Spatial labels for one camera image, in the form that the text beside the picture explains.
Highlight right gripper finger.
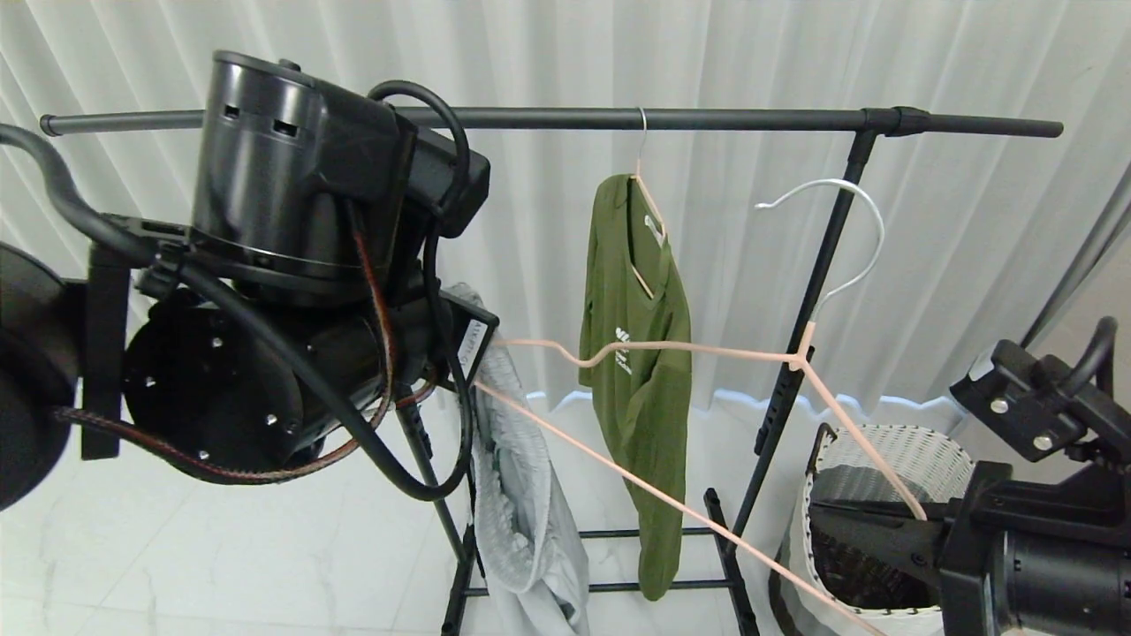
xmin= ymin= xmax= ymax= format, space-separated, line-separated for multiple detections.
xmin=809 ymin=497 xmax=957 ymax=531
xmin=808 ymin=511 xmax=946 ymax=586

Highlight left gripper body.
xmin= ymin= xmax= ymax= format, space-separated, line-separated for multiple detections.
xmin=122 ymin=287 xmax=501 ymax=475

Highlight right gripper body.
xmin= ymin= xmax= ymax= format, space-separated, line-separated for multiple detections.
xmin=937 ymin=459 xmax=1131 ymax=636

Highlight pink clothes hanger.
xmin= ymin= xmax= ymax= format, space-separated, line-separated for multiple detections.
xmin=628 ymin=108 xmax=671 ymax=301
xmin=473 ymin=178 xmax=930 ymax=636

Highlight green printed T-shirt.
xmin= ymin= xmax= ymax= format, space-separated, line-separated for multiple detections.
xmin=579 ymin=173 xmax=694 ymax=602

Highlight pale grey shorts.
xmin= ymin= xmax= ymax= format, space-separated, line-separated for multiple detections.
xmin=440 ymin=283 xmax=592 ymax=636

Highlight white laundry basket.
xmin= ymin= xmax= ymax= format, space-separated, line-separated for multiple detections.
xmin=767 ymin=422 xmax=978 ymax=636

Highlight black clothes rack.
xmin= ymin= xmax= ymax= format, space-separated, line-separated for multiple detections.
xmin=40 ymin=106 xmax=1064 ymax=636

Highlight white curtain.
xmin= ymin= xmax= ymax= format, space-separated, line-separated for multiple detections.
xmin=0 ymin=0 xmax=1131 ymax=416

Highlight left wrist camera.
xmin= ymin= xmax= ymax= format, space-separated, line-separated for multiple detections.
xmin=405 ymin=124 xmax=492 ymax=297

